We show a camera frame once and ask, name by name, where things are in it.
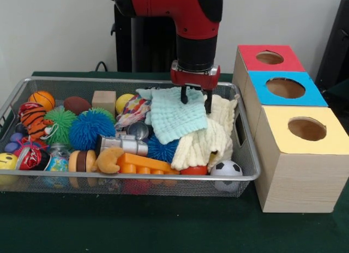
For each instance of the small orange basketball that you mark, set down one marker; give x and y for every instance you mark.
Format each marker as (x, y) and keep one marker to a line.
(42, 100)

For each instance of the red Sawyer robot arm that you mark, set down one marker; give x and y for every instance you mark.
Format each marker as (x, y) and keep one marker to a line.
(191, 13)

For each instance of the cream yellow cloth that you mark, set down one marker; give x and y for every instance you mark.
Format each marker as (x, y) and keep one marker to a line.
(212, 138)

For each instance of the clear mesh bin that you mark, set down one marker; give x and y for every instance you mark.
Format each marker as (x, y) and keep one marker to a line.
(136, 185)

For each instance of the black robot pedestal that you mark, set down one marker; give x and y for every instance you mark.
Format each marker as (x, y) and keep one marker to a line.
(147, 40)

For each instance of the large blue spiky ball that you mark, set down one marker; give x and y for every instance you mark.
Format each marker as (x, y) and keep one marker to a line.
(90, 130)

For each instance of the small soccer ball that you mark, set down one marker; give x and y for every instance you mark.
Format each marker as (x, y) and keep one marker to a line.
(226, 168)

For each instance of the silver toy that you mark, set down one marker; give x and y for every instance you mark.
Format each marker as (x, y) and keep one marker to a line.
(122, 145)

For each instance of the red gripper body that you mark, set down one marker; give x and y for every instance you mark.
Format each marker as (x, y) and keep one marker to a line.
(195, 78)

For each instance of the mint green cloth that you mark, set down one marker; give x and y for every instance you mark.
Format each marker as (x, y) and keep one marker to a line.
(177, 119)

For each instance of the orange tiger plush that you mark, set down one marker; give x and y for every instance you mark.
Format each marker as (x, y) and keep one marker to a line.
(34, 122)

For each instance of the small wooden block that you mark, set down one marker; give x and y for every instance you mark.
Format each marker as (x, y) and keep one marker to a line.
(103, 103)

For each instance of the wooden box with three holes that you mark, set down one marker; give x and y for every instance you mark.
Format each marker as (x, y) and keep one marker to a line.
(294, 176)

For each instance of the small brown football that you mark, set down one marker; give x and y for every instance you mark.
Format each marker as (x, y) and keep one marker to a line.
(77, 105)

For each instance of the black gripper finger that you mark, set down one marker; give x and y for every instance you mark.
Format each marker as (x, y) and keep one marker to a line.
(184, 95)
(209, 101)

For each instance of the green spiky ball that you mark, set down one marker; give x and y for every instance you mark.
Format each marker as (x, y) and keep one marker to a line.
(61, 125)

